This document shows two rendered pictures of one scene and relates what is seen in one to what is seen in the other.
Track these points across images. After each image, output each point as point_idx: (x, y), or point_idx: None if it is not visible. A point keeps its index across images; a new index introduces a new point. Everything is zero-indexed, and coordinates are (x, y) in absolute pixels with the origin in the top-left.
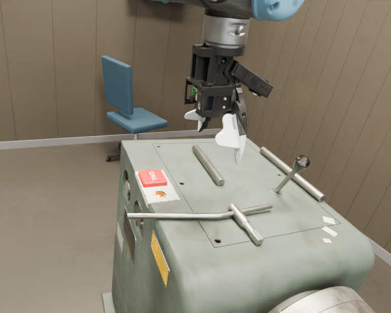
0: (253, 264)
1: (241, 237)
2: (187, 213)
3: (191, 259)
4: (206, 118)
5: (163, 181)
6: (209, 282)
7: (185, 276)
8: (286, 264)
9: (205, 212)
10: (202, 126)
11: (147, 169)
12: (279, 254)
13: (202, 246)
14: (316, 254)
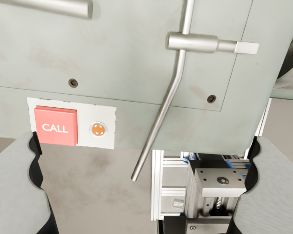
0: (266, 77)
1: (224, 62)
2: (159, 121)
3: (221, 142)
4: (40, 179)
5: (71, 118)
6: (249, 135)
7: (232, 153)
8: (292, 25)
9: (156, 85)
10: (39, 154)
11: (24, 120)
12: (280, 26)
13: (210, 122)
14: None
